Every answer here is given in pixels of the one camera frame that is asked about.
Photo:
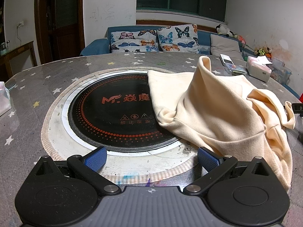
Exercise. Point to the yellow green plush toy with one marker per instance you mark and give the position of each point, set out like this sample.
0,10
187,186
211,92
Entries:
261,52

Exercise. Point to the blue sofa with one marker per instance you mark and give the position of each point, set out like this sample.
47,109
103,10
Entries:
94,47

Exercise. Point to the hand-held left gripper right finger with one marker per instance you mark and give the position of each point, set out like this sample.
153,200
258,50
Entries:
208,158

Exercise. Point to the plain grey pillow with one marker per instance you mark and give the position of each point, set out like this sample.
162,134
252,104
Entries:
224,46

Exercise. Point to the white paper slip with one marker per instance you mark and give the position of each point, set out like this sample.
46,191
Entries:
264,60

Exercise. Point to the colourful plush toys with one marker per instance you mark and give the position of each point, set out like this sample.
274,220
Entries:
239,37

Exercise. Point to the red plastic stool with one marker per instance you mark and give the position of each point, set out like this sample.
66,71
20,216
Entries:
301,97

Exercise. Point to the butterfly print pillow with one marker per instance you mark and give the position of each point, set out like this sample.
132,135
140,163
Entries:
132,41
177,37

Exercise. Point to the dark wooden door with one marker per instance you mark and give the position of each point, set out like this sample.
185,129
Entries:
61,21

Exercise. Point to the pink white tissue box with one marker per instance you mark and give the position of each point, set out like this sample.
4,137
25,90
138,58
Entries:
258,72

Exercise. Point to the white wall socket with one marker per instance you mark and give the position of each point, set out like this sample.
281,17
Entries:
20,24

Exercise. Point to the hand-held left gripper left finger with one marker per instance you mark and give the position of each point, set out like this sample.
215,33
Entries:
95,159

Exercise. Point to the white remote control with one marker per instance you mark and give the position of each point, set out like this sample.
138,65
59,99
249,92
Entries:
226,59

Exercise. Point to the wooden side table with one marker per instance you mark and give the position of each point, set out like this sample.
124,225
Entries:
19,54

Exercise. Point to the clear plastic storage bin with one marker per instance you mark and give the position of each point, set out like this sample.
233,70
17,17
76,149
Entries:
280,69

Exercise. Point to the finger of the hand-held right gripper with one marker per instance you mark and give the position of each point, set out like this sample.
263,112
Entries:
297,110

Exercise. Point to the round black induction cooktop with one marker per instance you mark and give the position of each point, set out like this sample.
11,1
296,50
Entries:
106,113

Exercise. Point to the black white plush toy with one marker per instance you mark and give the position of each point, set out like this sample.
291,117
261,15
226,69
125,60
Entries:
222,30

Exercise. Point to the cream sweatshirt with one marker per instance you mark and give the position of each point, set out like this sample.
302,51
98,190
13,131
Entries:
213,113

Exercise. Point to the small clear plastic box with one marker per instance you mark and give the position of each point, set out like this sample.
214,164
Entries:
235,69

